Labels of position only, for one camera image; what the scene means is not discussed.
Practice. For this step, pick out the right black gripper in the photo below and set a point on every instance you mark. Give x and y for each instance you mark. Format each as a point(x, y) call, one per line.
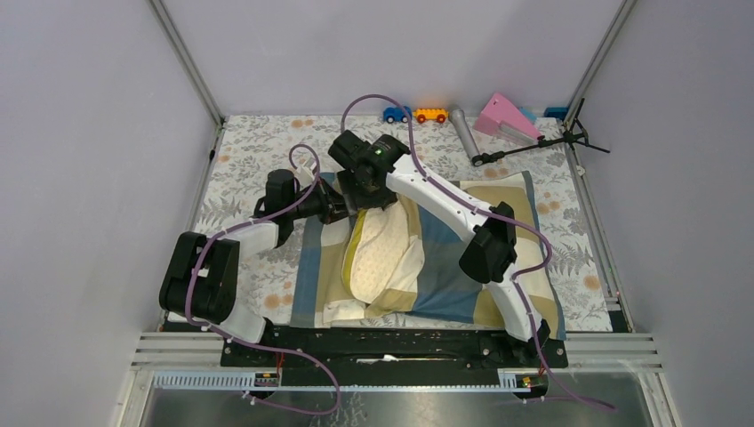
point(384, 198)

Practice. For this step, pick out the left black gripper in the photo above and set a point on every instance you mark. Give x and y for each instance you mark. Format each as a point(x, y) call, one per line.
point(332, 204)

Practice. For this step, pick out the white textured pillow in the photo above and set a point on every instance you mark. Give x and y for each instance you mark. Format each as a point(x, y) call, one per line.
point(384, 256)

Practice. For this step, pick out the plaid blue beige pillowcase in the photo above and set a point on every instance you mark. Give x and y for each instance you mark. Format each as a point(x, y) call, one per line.
point(445, 293)

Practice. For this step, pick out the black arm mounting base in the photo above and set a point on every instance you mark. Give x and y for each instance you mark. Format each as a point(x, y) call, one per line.
point(383, 357)

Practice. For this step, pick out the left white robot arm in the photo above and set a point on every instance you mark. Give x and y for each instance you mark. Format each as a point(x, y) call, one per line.
point(201, 277)

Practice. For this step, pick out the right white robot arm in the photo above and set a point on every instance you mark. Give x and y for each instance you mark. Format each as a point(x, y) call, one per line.
point(388, 166)

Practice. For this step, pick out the blue toy car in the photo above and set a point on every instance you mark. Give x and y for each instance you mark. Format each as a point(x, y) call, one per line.
point(392, 115)

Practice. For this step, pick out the floral patterned table cloth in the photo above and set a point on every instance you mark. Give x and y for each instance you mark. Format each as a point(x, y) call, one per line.
point(253, 146)

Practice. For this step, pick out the orange toy car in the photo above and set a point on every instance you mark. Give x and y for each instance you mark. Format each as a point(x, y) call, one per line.
point(424, 115)

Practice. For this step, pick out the grey microphone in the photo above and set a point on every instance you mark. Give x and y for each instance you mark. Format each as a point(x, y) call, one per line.
point(460, 125)

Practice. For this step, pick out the pink wedge block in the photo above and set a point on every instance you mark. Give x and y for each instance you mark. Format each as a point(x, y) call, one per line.
point(501, 118)

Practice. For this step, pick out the blue block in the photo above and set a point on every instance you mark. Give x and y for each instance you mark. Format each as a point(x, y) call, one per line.
point(559, 113)

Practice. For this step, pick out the black small tripod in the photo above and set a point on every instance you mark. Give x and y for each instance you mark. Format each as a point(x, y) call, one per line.
point(573, 134)

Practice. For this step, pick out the aluminium rail front frame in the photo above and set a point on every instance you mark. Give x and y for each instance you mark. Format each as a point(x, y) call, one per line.
point(594, 352)

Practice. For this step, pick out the left aluminium frame post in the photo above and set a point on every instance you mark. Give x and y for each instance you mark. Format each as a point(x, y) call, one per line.
point(188, 64)

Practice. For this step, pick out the aluminium frame post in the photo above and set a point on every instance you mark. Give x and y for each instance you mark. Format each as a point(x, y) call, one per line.
point(188, 64)
point(614, 29)

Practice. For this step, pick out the right aluminium frame post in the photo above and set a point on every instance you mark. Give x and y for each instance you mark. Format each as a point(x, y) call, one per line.
point(614, 29)

